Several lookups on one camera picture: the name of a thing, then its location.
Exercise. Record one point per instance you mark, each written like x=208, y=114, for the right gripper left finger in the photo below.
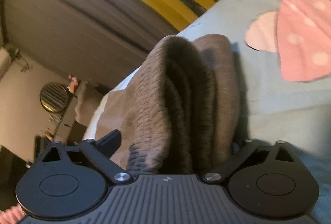
x=69, y=181

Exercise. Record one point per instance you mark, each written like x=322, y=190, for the grey curtain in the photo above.
x=99, y=41

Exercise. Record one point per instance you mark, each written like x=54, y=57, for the light blue mushroom bedsheet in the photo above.
x=298, y=112

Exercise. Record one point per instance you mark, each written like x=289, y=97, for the grey sweatpants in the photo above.
x=179, y=112

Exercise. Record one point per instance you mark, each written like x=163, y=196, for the round gold mirror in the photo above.
x=54, y=97

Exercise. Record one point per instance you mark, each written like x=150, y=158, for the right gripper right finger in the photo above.
x=267, y=181

